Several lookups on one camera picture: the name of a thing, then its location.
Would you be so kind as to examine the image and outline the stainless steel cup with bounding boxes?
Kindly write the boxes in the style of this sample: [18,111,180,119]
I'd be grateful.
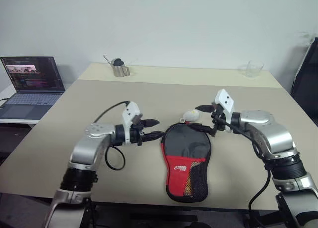
[112,60,131,78]

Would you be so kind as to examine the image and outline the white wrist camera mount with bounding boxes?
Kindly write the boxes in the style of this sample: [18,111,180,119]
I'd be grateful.
[121,101,144,145]
[214,88,236,134]

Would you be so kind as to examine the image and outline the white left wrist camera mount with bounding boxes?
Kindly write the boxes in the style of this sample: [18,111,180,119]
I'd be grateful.
[121,101,144,145]

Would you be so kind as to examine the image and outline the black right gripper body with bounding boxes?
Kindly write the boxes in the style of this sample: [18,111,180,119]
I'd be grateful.
[210,102,226,137]

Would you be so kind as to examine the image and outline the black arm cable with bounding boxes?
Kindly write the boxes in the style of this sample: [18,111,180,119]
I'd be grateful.
[212,113,272,228]
[85,100,131,228]

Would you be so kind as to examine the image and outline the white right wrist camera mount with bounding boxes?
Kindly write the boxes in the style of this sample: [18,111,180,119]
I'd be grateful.
[214,88,236,134]

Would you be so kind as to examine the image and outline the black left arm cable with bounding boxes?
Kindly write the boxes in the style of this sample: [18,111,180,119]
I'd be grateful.
[85,100,131,228]

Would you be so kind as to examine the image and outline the black and red paddle case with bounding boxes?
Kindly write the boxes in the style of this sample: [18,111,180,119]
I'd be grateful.
[160,122,213,204]

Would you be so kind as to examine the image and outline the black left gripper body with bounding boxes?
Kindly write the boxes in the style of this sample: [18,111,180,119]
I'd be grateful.
[129,118,150,147]

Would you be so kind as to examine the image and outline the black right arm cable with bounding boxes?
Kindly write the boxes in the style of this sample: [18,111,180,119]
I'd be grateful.
[212,113,272,228]

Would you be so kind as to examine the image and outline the black chair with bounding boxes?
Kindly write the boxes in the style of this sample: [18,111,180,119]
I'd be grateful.
[290,37,318,116]

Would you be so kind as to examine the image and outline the black table frame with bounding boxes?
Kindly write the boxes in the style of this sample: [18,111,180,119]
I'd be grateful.
[85,202,253,228]

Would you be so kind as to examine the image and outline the open grey laptop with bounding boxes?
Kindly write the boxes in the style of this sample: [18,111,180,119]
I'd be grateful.
[0,56,66,121]

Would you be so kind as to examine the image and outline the clear glass cup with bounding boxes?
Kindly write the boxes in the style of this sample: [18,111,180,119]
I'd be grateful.
[239,60,264,78]

